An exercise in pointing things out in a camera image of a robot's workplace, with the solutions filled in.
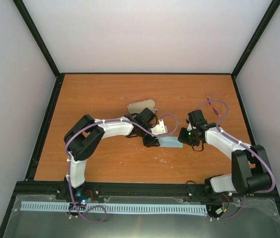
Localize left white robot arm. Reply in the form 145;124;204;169
64;108;167;200

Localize light blue slotted cable duct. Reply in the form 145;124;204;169
20;201;207;216

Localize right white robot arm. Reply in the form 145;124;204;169
178;110;276;195

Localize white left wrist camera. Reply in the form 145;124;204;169
151;119;168;135

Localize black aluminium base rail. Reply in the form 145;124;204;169
14;180;278;203

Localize flag print glasses case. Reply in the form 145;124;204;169
127;99;158;114

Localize pink transparent sunglasses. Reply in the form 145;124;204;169
206;92;224;117

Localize light blue cleaning cloth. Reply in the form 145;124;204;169
158;136;183;148

